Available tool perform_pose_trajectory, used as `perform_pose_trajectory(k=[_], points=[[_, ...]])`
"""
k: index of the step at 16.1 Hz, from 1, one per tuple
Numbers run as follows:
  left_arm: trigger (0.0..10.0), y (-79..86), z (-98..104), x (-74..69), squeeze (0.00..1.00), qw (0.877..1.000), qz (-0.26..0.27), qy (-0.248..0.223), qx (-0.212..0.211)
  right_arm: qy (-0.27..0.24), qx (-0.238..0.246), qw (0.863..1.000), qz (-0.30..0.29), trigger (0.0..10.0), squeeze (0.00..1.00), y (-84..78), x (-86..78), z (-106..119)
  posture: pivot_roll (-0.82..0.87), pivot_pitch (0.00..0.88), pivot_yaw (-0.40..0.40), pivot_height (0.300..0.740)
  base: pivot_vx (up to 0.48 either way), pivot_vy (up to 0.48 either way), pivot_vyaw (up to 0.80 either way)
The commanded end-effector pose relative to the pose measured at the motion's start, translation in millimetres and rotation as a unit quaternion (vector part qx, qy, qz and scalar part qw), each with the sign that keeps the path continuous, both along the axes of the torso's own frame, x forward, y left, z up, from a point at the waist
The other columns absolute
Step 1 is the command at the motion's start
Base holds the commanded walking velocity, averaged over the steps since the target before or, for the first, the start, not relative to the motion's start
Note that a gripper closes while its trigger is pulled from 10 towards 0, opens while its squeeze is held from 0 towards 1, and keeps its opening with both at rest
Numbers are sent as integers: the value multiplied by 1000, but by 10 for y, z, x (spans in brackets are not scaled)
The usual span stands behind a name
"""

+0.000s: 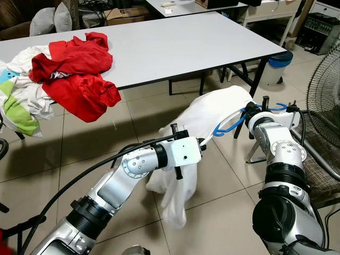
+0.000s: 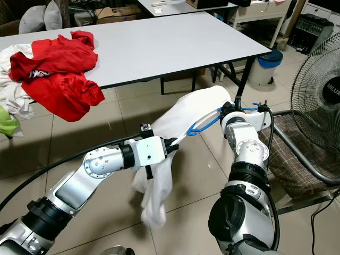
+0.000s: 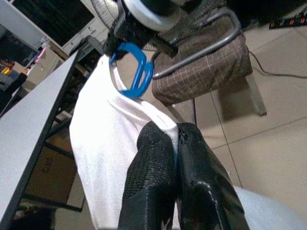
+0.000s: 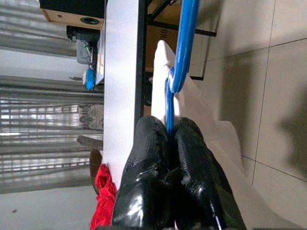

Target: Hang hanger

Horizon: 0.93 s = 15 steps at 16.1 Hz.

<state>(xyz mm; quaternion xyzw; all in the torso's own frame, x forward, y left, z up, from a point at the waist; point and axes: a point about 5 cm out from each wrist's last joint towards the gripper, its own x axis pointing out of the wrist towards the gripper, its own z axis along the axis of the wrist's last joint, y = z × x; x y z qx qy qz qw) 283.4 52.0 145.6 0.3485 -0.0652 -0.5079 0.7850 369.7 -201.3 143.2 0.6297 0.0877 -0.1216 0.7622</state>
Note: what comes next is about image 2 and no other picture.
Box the white drawer cabinet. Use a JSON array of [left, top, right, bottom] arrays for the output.
[[300, 0, 340, 28]]

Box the black floor fan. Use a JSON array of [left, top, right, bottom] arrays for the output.
[[291, 32, 340, 154]]

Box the white table with black legs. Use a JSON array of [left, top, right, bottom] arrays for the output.
[[0, 10, 273, 107]]

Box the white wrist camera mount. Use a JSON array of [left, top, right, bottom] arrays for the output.
[[242, 108, 273, 131], [130, 135, 168, 170]]

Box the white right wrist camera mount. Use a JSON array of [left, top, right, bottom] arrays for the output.
[[242, 108, 273, 131]]

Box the small white table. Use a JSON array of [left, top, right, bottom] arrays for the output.
[[136, 0, 239, 17]]

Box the red garment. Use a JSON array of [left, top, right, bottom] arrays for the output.
[[7, 30, 98, 81], [28, 71, 106, 123]]

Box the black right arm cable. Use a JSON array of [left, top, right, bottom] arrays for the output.
[[265, 108, 283, 251]]

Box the cardboard box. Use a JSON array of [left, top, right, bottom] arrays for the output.
[[94, 5, 142, 25]]

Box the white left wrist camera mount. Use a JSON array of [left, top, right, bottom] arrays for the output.
[[130, 135, 168, 170]]

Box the white green and blue cloth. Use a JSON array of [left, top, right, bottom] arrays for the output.
[[0, 45, 36, 137]]

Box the black machine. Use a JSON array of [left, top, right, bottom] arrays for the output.
[[286, 13, 335, 56]]

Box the white shirt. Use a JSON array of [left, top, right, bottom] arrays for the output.
[[131, 84, 234, 230]]

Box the white bucket with blue lid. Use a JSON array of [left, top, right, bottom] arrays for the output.
[[249, 49, 284, 88]]

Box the blue wire hanger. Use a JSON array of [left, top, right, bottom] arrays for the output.
[[189, 101, 261, 137]]

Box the cream desk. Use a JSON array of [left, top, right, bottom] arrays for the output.
[[227, 0, 307, 46]]

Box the grey pillow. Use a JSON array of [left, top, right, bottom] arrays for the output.
[[18, 5, 48, 36], [43, 0, 65, 31]]

